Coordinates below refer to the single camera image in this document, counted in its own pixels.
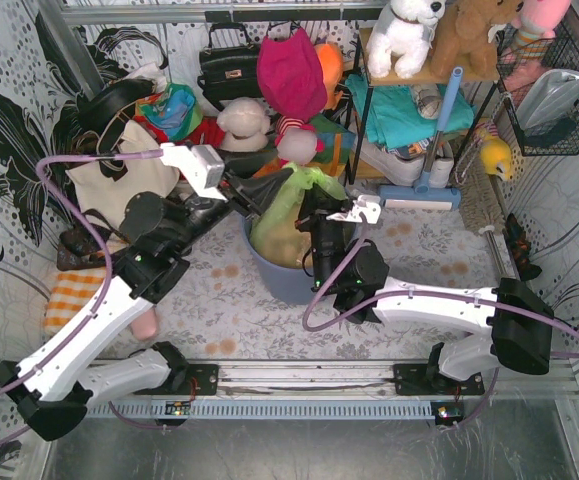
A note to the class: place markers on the black wire basket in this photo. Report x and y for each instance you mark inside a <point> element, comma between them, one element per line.
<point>558,137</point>

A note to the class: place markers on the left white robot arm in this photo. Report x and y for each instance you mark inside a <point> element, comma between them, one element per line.
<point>54,387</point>

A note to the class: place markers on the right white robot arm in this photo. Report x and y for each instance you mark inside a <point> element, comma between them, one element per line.
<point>505,326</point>

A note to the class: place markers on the black leather handbag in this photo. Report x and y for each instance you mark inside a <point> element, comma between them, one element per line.
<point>229,73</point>

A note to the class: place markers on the red garment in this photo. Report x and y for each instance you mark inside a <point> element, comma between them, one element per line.
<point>207,132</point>

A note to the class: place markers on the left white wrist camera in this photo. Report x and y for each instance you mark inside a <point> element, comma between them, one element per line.
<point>200,165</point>

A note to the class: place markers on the white plush dog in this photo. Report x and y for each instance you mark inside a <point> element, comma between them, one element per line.
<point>401,38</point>

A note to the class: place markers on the magenta cloth bag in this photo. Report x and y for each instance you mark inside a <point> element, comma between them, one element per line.
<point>290,76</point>

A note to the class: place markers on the rainbow striped cloth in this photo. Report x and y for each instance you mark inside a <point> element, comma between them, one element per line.
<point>338,142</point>

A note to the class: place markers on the dark brown leather bag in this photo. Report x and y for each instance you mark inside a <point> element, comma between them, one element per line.
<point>78,250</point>

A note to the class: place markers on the green plastic trash bag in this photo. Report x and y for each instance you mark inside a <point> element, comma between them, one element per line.
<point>274,236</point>

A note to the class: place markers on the pink plush toy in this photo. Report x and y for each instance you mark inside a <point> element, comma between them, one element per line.
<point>535,28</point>

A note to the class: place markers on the pink plush cylinder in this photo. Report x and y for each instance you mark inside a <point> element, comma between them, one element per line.
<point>145,326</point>

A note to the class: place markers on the black orange small toy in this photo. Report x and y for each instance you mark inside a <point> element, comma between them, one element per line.
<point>519,247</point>

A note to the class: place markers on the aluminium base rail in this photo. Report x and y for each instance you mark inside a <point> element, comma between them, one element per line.
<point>331,390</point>

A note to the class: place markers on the teal folded cloth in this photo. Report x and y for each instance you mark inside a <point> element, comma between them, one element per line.
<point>393,119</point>

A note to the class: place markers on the yellow plush duck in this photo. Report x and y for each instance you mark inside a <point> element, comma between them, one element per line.
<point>495,154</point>

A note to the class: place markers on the black round hat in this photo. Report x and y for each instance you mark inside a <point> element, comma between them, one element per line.
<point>95,114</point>

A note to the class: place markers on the white plush lamb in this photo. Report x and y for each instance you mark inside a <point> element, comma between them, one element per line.
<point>245,124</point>

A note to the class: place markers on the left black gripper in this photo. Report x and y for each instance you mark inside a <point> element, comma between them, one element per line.
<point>232,186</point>

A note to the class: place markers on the pink white plush pig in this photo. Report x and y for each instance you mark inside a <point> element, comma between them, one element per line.
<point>296,141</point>

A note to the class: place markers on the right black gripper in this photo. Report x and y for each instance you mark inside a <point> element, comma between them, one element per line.
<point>322,211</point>

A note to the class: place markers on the colourful patterned cloth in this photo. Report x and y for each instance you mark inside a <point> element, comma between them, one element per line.
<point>169,116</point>

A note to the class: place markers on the cream canvas tote bag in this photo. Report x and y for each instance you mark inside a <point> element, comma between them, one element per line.
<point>109,196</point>

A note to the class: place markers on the orange white checked towel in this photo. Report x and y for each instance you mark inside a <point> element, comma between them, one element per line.
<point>72,290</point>

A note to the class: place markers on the blue grey trash bin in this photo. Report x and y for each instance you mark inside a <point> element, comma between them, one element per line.
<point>291,286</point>

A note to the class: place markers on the silver foil pouch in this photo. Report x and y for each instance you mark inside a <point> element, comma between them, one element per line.
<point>552,95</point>

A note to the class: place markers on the brown teddy bear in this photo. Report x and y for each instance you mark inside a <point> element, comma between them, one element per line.
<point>464,31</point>

